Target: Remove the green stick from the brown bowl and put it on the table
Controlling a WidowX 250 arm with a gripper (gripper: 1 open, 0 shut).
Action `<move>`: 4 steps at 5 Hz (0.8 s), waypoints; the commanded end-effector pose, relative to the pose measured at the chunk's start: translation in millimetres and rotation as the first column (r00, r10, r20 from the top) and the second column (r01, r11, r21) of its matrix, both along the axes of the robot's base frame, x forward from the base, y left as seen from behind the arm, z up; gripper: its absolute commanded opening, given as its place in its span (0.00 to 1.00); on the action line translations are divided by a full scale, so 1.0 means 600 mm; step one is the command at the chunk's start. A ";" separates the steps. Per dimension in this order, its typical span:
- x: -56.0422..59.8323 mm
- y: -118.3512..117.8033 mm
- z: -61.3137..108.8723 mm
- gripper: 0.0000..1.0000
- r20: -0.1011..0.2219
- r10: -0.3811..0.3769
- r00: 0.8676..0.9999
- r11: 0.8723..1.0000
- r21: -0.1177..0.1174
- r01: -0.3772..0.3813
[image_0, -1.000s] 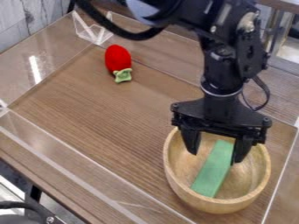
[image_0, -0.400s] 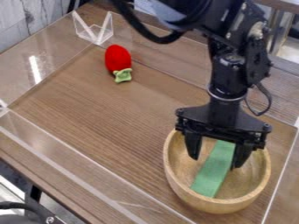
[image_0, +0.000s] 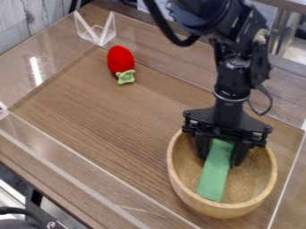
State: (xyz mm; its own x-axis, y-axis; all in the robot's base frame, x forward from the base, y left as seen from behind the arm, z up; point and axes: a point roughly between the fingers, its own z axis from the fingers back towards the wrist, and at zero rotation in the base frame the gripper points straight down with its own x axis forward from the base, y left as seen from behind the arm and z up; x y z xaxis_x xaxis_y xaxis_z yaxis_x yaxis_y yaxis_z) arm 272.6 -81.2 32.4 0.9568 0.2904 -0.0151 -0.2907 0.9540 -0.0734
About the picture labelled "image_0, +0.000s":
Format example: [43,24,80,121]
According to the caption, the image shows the metal table leg background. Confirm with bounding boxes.
[275,9,301,56]

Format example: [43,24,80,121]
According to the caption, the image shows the clear acrylic corner bracket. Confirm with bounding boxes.
[73,12,116,47]

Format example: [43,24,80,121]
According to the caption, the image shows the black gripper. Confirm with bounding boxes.
[182,105,273,167]

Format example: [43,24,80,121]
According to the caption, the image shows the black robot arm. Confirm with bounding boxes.
[168,0,273,166]

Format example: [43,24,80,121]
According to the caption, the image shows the green stick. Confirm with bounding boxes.
[196,140,232,202]

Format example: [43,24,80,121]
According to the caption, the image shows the clear acrylic tray wall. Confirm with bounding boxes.
[0,103,199,229]

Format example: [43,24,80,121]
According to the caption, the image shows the brown wooden bowl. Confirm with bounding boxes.
[166,131,278,219]

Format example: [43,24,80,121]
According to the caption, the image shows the red plush strawberry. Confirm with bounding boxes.
[108,46,135,85]

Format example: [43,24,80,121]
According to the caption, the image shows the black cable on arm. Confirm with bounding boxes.
[142,0,200,47]

